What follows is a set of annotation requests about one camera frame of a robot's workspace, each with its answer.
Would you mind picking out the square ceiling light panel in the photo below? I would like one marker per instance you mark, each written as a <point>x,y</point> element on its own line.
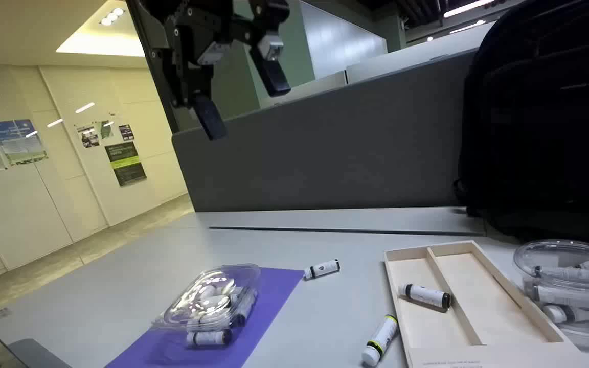
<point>103,33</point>

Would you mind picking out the clear plastic bag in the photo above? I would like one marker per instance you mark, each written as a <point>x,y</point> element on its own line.
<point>210,298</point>

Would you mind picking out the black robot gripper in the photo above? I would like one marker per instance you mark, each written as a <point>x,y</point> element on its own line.
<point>195,31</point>

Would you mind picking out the long ceiling strip light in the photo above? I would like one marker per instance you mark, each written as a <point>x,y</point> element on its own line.
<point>470,7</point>

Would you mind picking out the black green wall poster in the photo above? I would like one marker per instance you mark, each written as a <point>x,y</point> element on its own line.
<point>125,165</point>

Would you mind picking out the small photo wall poster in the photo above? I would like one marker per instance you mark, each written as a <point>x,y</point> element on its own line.
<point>89,136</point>

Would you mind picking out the clear plastic bowl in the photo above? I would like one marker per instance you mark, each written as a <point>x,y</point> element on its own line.
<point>568,256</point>

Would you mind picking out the small green wall poster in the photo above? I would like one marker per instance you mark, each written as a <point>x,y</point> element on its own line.
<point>107,127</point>

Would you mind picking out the light wooden divided tray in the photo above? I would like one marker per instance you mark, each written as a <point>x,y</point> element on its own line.
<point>496,317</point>

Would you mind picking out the purple mat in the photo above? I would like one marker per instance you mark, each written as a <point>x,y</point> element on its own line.
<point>266,300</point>

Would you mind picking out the green pillar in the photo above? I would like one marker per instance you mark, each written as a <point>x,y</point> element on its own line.
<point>241,82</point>

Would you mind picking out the black backpack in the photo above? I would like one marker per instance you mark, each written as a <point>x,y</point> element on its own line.
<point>547,116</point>

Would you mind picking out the small dark wall poster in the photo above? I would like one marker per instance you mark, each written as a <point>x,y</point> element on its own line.
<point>125,131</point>

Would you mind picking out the blue green wall poster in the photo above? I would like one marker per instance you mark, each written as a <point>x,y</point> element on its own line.
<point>20,140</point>

